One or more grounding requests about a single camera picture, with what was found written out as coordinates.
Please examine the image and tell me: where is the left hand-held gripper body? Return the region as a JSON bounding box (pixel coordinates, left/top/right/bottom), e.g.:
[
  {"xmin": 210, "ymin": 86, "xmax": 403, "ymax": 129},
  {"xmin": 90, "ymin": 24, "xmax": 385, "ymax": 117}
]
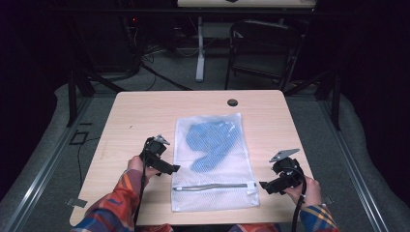
[{"xmin": 140, "ymin": 134, "xmax": 171, "ymax": 161}]

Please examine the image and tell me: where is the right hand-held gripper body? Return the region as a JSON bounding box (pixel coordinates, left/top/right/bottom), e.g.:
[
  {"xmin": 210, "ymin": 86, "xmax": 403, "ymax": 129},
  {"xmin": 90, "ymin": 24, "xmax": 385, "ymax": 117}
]
[{"xmin": 269, "ymin": 147, "xmax": 307, "ymax": 189}]

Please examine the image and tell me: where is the white mesh laundry bag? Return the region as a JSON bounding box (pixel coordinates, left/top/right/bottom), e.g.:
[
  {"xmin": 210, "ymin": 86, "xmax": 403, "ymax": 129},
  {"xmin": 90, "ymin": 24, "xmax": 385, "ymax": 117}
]
[{"xmin": 170, "ymin": 112, "xmax": 261, "ymax": 213}]

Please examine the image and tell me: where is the person's left hand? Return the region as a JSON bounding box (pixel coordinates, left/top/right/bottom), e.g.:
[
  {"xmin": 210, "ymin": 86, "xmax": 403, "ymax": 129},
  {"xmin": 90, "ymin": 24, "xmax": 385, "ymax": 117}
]
[{"xmin": 127, "ymin": 155, "xmax": 160, "ymax": 188}]

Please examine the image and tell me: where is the person's right hand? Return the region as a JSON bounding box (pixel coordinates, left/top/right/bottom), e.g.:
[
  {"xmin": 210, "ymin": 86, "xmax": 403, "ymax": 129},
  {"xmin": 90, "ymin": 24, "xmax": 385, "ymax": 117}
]
[{"xmin": 283, "ymin": 175, "xmax": 323, "ymax": 209}]

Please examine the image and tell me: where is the blue garment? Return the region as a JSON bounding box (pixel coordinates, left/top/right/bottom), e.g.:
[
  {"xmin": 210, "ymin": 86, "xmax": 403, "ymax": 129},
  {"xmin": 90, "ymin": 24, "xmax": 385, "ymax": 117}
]
[{"xmin": 185, "ymin": 119, "xmax": 242, "ymax": 174}]

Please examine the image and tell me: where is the black tape rectangle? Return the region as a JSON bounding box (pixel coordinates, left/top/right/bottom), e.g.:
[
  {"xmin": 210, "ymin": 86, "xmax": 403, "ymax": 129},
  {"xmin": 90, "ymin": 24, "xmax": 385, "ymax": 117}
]
[{"xmin": 68, "ymin": 129, "xmax": 90, "ymax": 146}]

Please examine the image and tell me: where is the white table leg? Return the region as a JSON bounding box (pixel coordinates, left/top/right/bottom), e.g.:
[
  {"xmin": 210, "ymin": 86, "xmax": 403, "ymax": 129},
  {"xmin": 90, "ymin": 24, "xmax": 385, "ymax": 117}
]
[{"xmin": 194, "ymin": 15, "xmax": 207, "ymax": 83}]

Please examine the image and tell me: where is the dark equipment with red light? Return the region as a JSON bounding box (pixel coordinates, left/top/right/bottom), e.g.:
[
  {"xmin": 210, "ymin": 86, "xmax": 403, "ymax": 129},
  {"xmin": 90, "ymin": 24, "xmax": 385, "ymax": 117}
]
[{"xmin": 117, "ymin": 14, "xmax": 143, "ymax": 73}]

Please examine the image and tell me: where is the black folding chair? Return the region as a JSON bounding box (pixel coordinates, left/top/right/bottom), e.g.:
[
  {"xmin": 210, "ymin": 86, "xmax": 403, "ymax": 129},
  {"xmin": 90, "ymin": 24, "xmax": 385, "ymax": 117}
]
[{"xmin": 223, "ymin": 18, "xmax": 305, "ymax": 92}]

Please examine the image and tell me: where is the light wooden table top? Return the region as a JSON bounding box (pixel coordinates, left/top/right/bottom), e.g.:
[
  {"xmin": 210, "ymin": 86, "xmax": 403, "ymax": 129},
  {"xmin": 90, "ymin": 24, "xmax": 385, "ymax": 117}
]
[{"xmin": 176, "ymin": 0, "xmax": 317, "ymax": 9}]

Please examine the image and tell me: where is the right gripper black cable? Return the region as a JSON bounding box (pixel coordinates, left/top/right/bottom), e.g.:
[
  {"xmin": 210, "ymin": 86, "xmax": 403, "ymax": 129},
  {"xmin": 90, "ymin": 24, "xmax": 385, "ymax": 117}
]
[{"xmin": 290, "ymin": 166, "xmax": 308, "ymax": 232}]

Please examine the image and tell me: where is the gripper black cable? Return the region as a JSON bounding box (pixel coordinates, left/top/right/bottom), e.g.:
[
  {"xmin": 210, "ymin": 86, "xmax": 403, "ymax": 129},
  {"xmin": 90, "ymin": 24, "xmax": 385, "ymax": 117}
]
[
  {"xmin": 290, "ymin": 166, "xmax": 308, "ymax": 232},
  {"xmin": 132, "ymin": 137, "xmax": 153, "ymax": 228}
]

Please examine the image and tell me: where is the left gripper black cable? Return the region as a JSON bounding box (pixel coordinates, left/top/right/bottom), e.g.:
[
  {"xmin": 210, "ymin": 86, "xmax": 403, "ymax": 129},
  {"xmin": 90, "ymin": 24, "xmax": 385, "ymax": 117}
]
[{"xmin": 132, "ymin": 137, "xmax": 153, "ymax": 228}]

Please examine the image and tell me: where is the aluminium floor rail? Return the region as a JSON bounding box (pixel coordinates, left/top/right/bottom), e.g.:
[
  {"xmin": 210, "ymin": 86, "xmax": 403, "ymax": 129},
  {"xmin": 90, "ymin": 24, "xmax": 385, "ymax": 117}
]
[
  {"xmin": 316, "ymin": 96, "xmax": 392, "ymax": 232},
  {"xmin": 0, "ymin": 96, "xmax": 95, "ymax": 232}
]

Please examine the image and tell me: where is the thick black floor cable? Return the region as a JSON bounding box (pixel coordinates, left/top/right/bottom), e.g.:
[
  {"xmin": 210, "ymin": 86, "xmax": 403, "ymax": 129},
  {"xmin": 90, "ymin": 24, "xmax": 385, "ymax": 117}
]
[{"xmin": 139, "ymin": 62, "xmax": 195, "ymax": 92}]

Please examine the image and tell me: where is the thin black floor cable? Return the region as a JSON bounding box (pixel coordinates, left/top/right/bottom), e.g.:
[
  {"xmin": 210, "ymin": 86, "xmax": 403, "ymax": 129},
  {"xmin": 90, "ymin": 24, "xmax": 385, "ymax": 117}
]
[{"xmin": 76, "ymin": 136, "xmax": 102, "ymax": 191}]

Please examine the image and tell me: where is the black frame post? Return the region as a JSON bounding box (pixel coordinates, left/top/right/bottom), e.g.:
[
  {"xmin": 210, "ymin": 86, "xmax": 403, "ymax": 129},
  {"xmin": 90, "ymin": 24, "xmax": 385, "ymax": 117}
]
[
  {"xmin": 331, "ymin": 71, "xmax": 342, "ymax": 131},
  {"xmin": 66, "ymin": 68, "xmax": 79, "ymax": 129}
]

